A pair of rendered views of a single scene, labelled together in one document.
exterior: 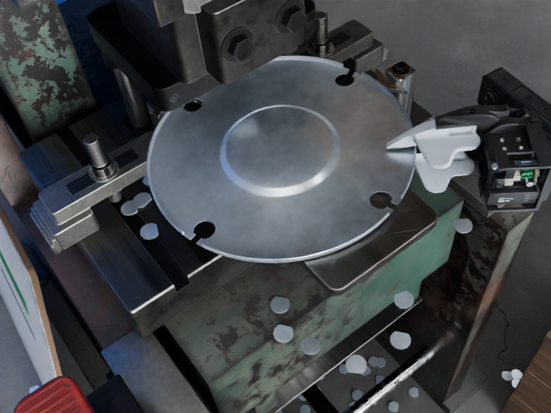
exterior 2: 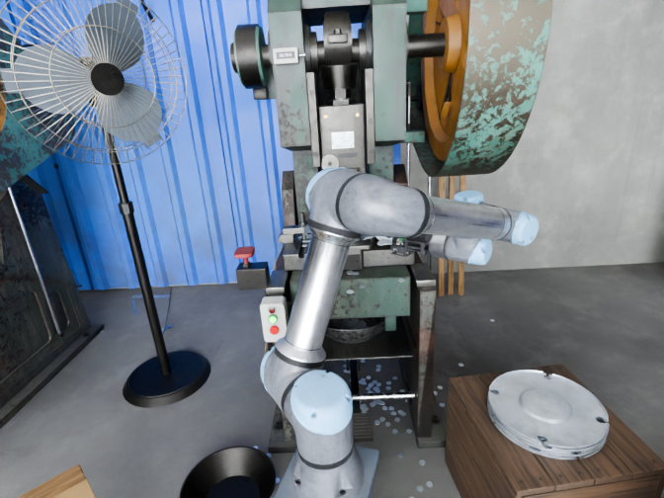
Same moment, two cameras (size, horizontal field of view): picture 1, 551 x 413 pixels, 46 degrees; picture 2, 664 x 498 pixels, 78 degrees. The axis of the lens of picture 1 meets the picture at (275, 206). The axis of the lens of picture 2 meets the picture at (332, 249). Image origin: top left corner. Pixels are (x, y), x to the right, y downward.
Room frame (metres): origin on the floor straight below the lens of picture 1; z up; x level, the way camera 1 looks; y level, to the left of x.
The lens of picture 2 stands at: (-0.65, -0.70, 1.22)
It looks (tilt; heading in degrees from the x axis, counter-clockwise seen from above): 21 degrees down; 34
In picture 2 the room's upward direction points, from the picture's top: 4 degrees counter-clockwise
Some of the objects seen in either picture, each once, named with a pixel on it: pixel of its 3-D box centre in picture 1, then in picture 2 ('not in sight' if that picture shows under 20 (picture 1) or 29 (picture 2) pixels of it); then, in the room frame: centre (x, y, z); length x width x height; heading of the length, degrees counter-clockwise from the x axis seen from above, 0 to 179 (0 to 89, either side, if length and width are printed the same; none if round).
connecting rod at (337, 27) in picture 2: not in sight; (339, 71); (0.59, 0.05, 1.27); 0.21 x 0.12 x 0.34; 32
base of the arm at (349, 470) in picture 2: not in sight; (326, 458); (-0.13, -0.31, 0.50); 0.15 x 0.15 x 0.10
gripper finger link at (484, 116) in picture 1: (477, 126); not in sight; (0.46, -0.22, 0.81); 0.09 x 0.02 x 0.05; 84
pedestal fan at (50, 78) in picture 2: not in sight; (156, 196); (0.52, 1.07, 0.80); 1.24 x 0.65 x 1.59; 32
